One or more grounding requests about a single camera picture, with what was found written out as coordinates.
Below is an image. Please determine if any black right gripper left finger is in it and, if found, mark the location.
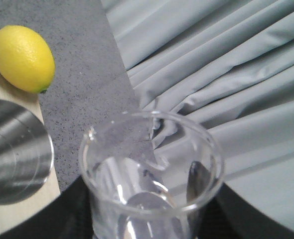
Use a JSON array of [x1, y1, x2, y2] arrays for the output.
[[0, 176, 94, 239]]

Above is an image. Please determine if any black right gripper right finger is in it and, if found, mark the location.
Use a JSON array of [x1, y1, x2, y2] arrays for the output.
[[198, 184, 294, 239]]

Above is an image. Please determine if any silver steel jigger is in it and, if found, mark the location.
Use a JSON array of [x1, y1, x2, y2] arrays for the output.
[[0, 99, 54, 205]]

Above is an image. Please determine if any clear glass measuring beaker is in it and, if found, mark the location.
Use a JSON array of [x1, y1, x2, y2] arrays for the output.
[[79, 111, 224, 239]]

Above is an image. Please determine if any light wooden cutting board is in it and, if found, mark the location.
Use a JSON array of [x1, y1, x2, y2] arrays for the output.
[[0, 74, 60, 234]]

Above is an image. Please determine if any grey curtain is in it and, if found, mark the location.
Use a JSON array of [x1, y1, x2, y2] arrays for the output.
[[102, 0, 294, 232]]

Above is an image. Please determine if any yellow lemon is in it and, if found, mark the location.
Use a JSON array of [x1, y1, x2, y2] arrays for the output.
[[0, 25, 55, 94]]

